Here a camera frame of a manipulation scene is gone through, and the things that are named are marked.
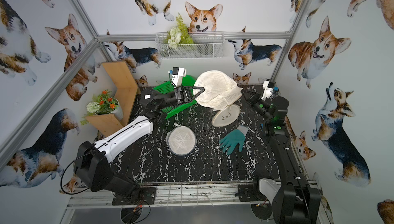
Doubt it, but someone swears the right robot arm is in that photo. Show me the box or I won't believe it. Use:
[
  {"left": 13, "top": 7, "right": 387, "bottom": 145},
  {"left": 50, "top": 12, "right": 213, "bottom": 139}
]
[{"left": 241, "top": 90, "right": 321, "bottom": 224}]

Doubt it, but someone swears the white wire wall basket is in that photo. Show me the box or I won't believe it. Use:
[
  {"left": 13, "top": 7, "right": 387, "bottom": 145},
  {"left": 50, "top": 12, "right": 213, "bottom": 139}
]
[{"left": 155, "top": 33, "right": 225, "bottom": 59}]

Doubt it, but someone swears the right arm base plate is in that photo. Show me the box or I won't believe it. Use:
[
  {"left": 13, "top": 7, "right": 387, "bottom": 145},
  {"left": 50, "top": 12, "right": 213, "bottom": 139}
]
[{"left": 235, "top": 185, "right": 266, "bottom": 202}]

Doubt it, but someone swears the white flower fern bouquet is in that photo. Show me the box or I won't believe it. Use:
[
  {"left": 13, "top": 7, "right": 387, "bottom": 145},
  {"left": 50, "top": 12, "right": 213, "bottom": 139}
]
[{"left": 164, "top": 14, "right": 194, "bottom": 49}]

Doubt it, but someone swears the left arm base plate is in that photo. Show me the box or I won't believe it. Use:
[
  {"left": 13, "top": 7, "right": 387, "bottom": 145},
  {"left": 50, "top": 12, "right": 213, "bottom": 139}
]
[{"left": 112, "top": 187, "right": 157, "bottom": 206}]

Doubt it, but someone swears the wooden shelf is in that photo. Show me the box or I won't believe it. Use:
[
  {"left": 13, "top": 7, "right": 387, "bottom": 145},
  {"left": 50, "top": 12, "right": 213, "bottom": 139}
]
[{"left": 81, "top": 61, "right": 141, "bottom": 136}]

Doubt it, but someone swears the green rubber glove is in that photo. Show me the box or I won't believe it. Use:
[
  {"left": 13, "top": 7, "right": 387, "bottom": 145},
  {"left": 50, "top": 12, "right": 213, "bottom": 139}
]
[{"left": 219, "top": 125, "right": 249, "bottom": 155}]

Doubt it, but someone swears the potted flower plant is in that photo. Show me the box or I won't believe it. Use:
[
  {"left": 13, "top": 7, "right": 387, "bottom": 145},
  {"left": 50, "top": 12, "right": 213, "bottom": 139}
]
[{"left": 81, "top": 90, "right": 124, "bottom": 125}]

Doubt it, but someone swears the green plastic basket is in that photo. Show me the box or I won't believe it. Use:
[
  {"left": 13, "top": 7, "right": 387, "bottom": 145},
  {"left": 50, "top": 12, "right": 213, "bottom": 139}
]
[{"left": 153, "top": 81, "right": 197, "bottom": 120}]

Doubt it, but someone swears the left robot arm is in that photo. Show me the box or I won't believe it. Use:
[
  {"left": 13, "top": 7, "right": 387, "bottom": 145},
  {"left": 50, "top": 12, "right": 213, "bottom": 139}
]
[{"left": 74, "top": 86, "right": 205, "bottom": 198}]

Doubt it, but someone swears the cream mesh laundry bag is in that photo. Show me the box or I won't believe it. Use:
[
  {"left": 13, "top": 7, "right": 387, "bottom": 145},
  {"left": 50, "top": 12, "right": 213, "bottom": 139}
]
[{"left": 194, "top": 70, "right": 242, "bottom": 127}]

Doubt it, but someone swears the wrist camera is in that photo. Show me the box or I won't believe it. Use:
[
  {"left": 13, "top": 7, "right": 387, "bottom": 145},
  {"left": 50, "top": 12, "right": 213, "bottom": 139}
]
[
  {"left": 169, "top": 67, "right": 186, "bottom": 87},
  {"left": 262, "top": 80, "right": 279, "bottom": 100}
]

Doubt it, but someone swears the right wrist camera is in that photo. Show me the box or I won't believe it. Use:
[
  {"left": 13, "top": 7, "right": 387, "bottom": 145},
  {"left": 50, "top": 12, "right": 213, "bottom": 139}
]
[{"left": 262, "top": 80, "right": 279, "bottom": 100}]

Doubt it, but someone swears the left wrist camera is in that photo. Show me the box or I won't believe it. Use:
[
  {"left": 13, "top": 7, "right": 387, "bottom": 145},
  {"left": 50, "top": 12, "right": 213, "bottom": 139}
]
[{"left": 169, "top": 67, "right": 186, "bottom": 87}]

